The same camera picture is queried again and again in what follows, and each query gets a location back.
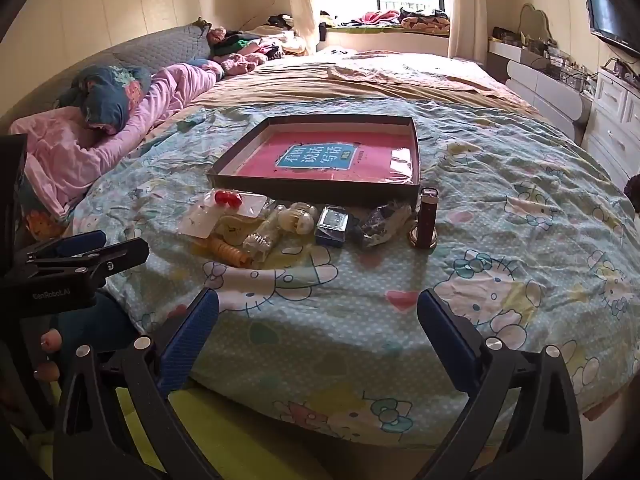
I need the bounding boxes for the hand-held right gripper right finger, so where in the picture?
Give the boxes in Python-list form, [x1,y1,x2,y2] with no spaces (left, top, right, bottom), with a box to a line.
[416,288,587,480]

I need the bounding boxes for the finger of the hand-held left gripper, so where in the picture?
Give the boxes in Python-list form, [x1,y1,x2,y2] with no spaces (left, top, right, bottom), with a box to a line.
[27,230,109,262]
[29,238,151,281]

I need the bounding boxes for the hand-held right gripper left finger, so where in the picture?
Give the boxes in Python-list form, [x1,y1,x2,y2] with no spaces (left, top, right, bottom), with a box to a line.
[52,287,221,480]

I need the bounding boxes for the orange spiral hair tie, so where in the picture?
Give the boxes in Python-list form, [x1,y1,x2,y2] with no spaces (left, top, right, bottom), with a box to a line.
[202,235,251,268]

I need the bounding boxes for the clear packet with earring card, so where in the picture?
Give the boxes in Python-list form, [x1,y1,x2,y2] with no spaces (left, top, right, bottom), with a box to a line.
[177,188,269,239]

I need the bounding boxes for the clear spiral hair tie packet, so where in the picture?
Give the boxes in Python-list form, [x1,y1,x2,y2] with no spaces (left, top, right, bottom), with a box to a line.
[242,205,288,261]

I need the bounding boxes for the brown cylindrical case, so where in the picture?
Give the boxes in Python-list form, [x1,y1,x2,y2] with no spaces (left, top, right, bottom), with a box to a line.
[409,186,438,249]

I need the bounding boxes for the dark red bracelet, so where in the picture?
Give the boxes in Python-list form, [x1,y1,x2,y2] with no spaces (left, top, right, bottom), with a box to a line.
[350,202,413,250]

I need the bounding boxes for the white hair clip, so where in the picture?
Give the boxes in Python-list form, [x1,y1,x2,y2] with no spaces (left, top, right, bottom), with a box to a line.
[277,201,318,236]

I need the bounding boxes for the small blue box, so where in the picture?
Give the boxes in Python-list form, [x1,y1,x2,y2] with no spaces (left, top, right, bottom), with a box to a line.
[315,205,351,248]

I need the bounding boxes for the shallow brown cardboard box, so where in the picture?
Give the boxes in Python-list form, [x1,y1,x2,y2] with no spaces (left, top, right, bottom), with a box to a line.
[206,116,422,208]

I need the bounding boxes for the person's left hand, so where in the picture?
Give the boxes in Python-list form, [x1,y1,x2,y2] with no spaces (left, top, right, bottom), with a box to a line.
[34,329,64,384]

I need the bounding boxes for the cartoon cat printed blanket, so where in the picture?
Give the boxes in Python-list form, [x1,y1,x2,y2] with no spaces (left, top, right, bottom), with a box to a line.
[75,95,640,448]

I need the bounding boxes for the dark blue floral pillow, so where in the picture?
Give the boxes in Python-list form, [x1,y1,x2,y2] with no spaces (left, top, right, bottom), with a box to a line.
[55,62,153,133]

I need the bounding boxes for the pink quilt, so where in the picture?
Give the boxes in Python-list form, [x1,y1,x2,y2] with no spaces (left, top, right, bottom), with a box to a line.
[10,60,226,216]

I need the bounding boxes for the grey quilted pillow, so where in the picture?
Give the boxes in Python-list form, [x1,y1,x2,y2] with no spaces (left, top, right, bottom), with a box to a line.
[102,22,211,70]

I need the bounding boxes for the pink book with blue label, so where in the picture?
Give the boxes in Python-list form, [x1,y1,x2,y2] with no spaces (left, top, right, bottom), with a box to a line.
[235,132,415,183]

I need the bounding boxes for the pile of clothes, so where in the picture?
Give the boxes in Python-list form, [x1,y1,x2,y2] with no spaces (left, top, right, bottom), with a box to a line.
[207,25,307,73]

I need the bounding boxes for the tan bed sheet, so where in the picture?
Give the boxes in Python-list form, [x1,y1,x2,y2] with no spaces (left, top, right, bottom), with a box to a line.
[190,50,546,121]

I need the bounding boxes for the pale floral cloth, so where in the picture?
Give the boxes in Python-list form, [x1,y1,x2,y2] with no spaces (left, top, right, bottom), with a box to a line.
[327,62,506,97]

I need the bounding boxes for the white and grey vanity table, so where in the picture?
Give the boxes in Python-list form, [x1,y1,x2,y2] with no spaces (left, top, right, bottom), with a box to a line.
[487,40,594,137]

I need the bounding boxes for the white drawer dresser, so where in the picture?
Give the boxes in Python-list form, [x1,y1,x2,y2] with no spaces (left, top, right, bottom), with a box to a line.
[582,67,640,181]

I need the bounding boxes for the cream curtain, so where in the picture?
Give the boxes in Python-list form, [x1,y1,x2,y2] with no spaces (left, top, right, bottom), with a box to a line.
[446,0,488,61]
[292,0,327,53]

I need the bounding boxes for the clothes on window sill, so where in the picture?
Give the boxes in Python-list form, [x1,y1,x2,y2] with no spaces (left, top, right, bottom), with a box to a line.
[320,7,451,37]

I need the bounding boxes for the cloud shaped mirror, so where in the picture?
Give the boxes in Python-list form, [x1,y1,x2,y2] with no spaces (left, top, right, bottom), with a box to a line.
[517,4,553,43]

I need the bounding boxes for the black flat television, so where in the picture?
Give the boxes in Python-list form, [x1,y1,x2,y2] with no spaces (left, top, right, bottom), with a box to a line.
[582,0,640,58]

